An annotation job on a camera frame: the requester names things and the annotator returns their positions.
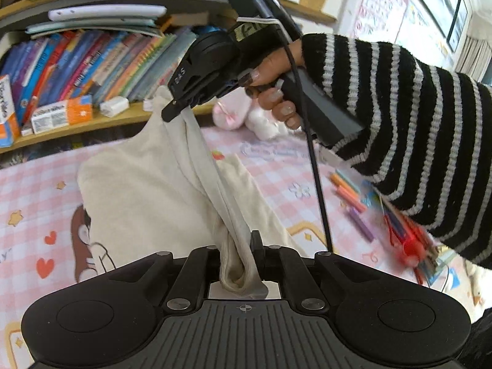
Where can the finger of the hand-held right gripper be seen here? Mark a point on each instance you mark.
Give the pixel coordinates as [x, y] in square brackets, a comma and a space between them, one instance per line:
[180, 84]

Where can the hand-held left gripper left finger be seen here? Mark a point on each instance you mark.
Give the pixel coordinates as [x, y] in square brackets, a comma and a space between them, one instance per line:
[203, 265]

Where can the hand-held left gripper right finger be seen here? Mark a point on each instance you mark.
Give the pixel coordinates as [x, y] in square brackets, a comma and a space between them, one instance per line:
[257, 250]

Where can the cream t-shirt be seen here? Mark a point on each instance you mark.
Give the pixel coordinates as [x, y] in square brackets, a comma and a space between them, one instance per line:
[153, 184]

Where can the person's right forearm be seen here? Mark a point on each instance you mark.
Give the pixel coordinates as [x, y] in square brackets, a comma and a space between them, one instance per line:
[403, 123]

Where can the person's right hand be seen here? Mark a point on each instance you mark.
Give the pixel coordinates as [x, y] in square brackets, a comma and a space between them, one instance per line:
[269, 70]

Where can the wooden bookshelf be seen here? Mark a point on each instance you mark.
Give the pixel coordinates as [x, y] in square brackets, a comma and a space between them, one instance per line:
[132, 116]

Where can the pink white plush rabbit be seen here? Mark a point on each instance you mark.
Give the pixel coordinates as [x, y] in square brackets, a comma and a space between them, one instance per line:
[230, 115]

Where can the white charger plug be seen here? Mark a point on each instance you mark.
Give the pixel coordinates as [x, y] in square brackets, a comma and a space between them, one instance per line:
[114, 107]

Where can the row of colourful books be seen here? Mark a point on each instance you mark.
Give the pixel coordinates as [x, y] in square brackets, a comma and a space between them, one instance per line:
[96, 61]

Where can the white tablet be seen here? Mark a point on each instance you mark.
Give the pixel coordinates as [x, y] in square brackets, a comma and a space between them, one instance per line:
[107, 12]

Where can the coral highlighter pen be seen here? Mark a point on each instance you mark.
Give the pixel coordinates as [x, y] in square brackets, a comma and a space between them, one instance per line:
[351, 200]

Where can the purple highlighter pen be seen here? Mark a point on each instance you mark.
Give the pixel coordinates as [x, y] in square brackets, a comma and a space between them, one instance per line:
[361, 225]

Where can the orange highlighter pen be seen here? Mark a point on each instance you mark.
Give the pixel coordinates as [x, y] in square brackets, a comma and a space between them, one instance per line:
[344, 182]

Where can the flat white orange box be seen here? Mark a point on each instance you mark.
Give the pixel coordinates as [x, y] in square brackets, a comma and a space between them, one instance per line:
[57, 114]

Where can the red plastic object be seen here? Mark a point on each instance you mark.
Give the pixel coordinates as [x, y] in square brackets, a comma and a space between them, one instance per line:
[409, 244]

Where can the tall white orange box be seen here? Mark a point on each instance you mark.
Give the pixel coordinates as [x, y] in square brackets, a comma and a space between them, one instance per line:
[7, 115]

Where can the bag of coloured pens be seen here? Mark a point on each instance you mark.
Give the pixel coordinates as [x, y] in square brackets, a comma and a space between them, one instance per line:
[434, 253]

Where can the pink checked printed mat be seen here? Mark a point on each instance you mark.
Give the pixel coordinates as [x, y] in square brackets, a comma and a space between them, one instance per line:
[38, 200]

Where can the pink bordered wall poster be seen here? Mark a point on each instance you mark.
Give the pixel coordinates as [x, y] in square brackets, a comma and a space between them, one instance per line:
[380, 7]

